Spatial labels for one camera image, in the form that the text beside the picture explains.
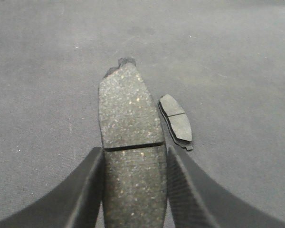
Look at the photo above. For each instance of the brake pad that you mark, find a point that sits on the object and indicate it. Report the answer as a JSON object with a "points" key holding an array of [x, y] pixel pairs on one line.
{"points": [[177, 121], [135, 187]]}

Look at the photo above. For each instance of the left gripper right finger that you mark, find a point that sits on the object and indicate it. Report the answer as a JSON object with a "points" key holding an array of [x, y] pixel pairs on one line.
{"points": [[197, 201]]}

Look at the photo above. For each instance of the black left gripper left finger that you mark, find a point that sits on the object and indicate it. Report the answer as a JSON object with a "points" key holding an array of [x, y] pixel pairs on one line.
{"points": [[74, 203]]}

